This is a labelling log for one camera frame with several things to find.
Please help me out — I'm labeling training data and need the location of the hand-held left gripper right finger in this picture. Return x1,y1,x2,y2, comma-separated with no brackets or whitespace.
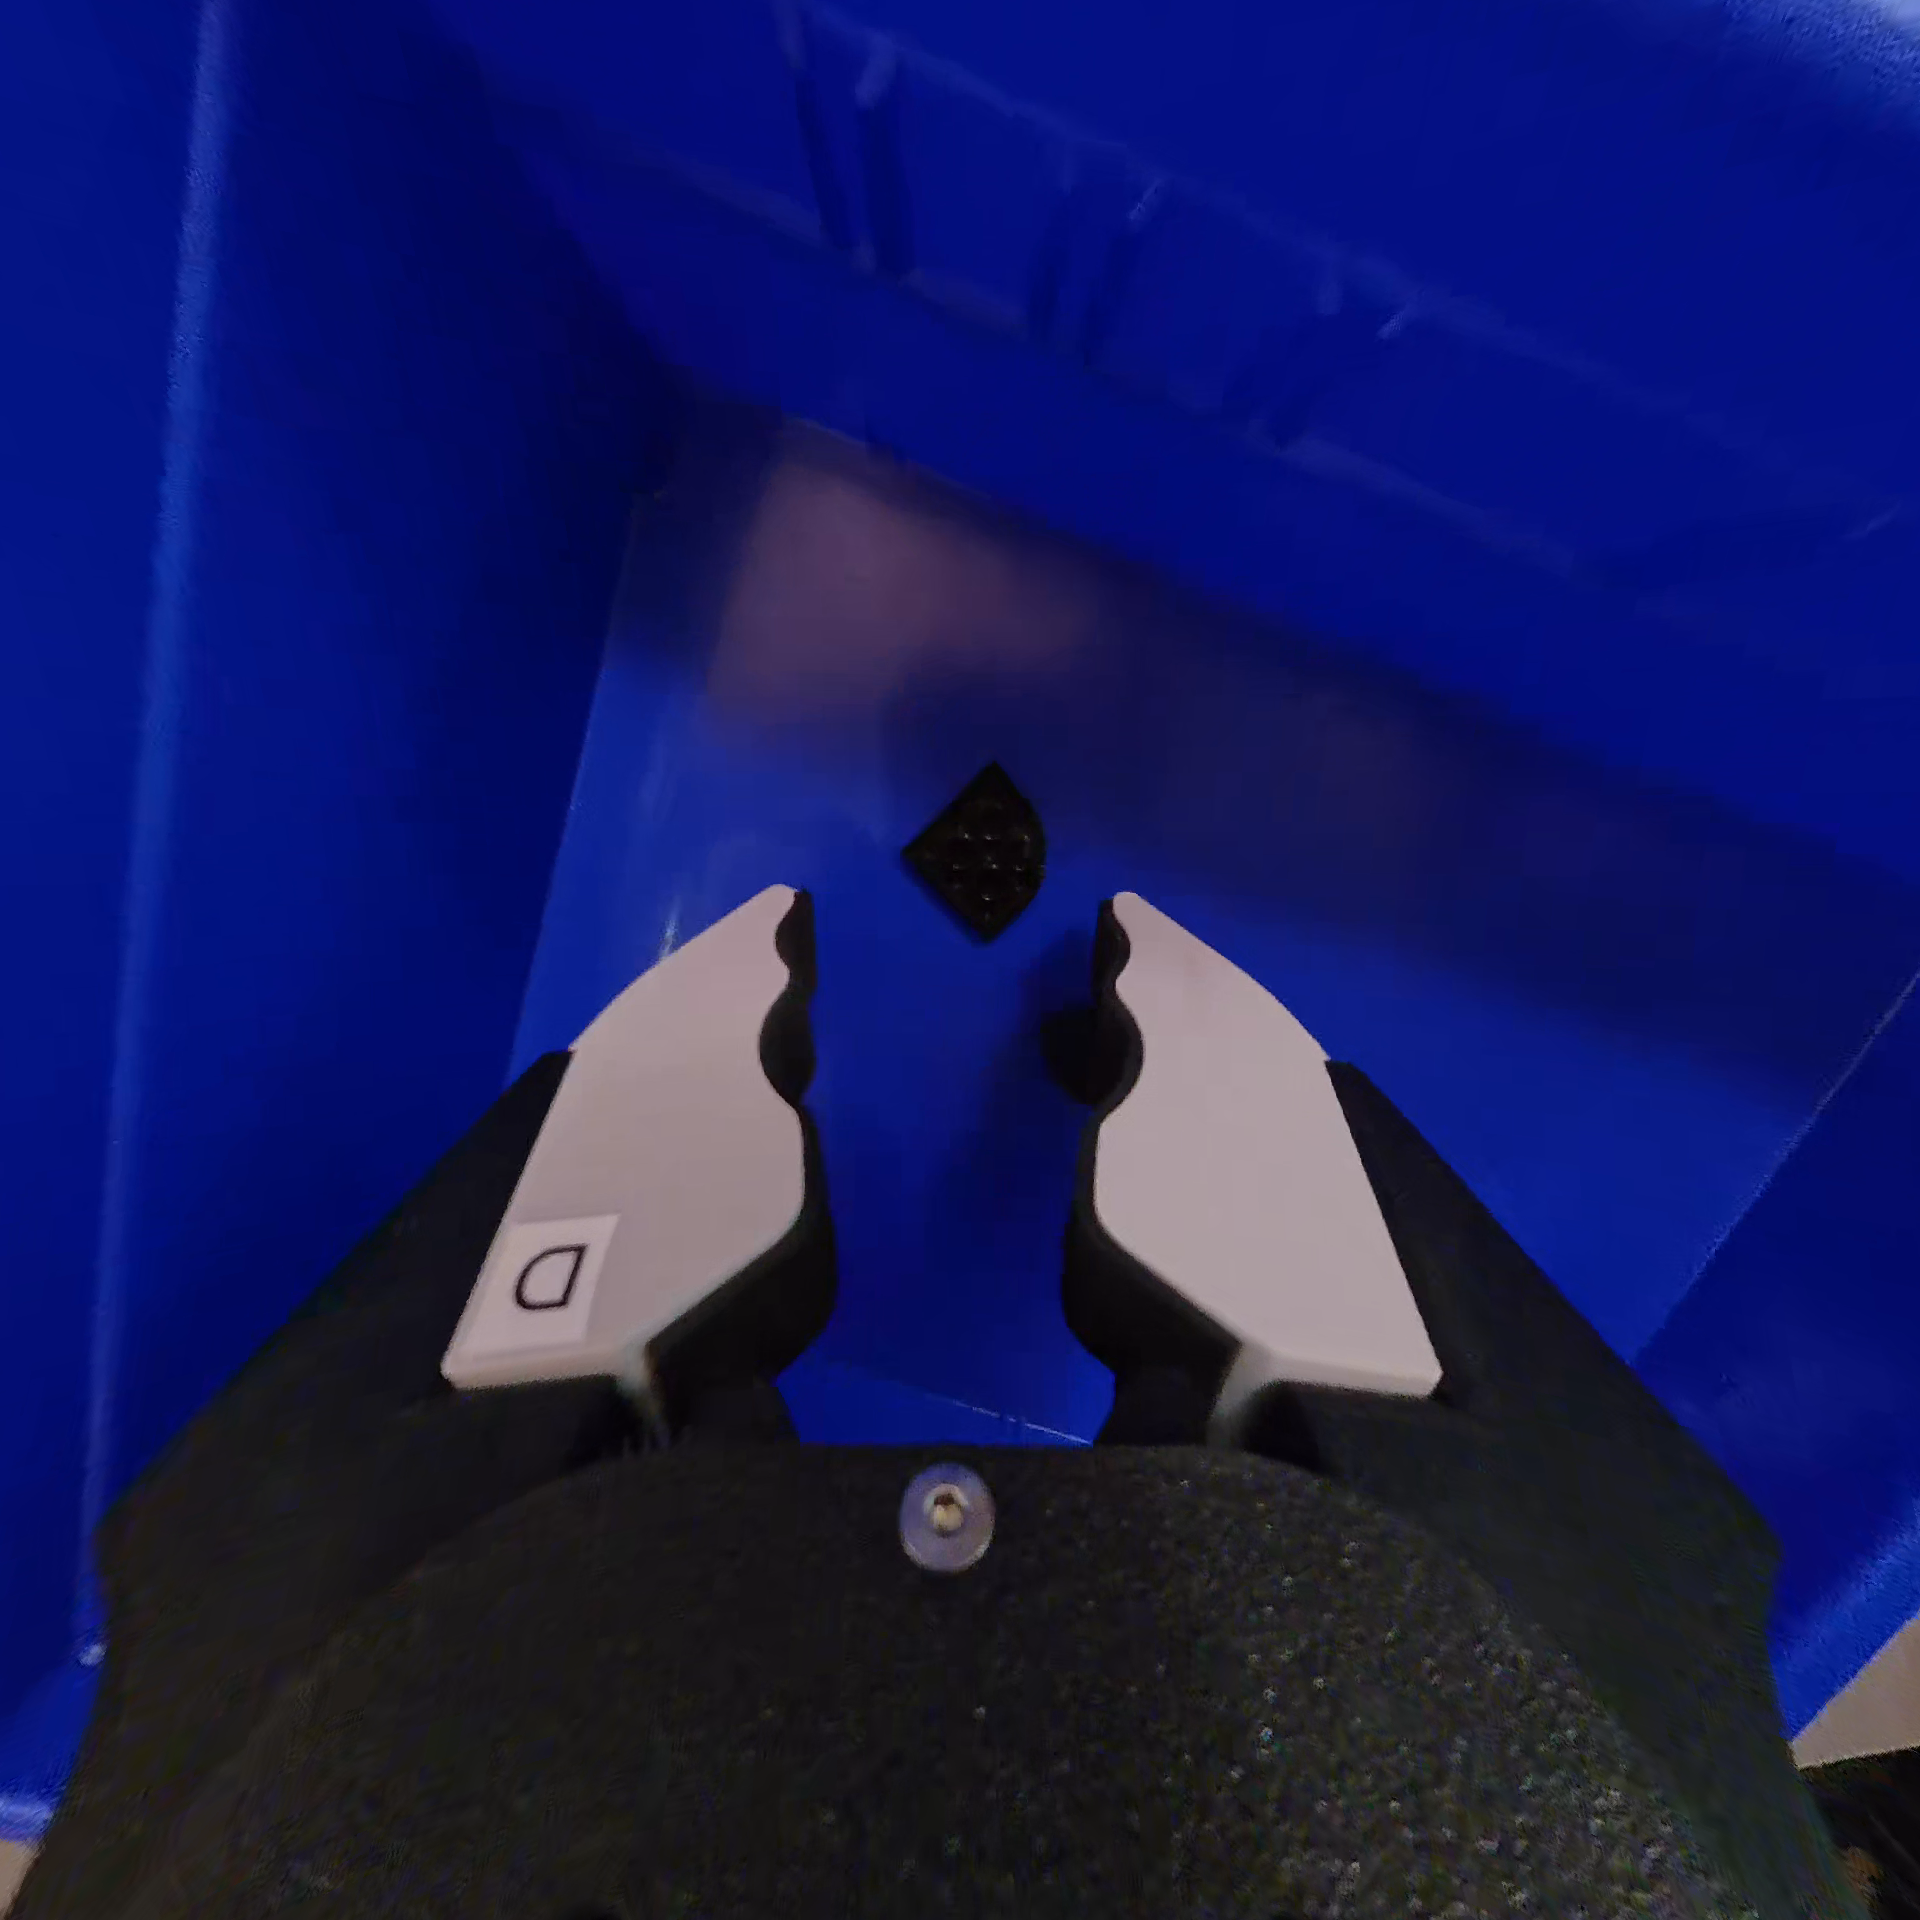
1043,888,1446,1450

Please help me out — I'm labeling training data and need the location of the black quarter-round lego plate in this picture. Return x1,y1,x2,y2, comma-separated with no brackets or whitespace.
900,759,1050,947

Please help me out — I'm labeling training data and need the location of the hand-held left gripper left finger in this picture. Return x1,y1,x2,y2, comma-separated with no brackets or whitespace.
438,883,841,1450

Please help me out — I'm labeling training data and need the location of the large blue plastic bin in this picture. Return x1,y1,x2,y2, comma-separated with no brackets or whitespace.
0,0,1920,1848

